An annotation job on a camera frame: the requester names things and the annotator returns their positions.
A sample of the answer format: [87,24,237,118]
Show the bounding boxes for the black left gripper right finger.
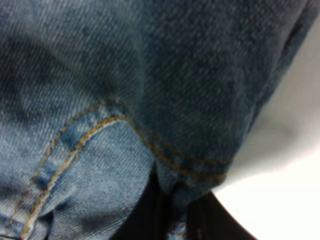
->
[186,192,256,240]

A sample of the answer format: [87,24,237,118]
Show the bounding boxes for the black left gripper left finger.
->
[111,173,180,240]

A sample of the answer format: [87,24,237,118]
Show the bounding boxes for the children's blue denim shorts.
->
[0,0,320,240]

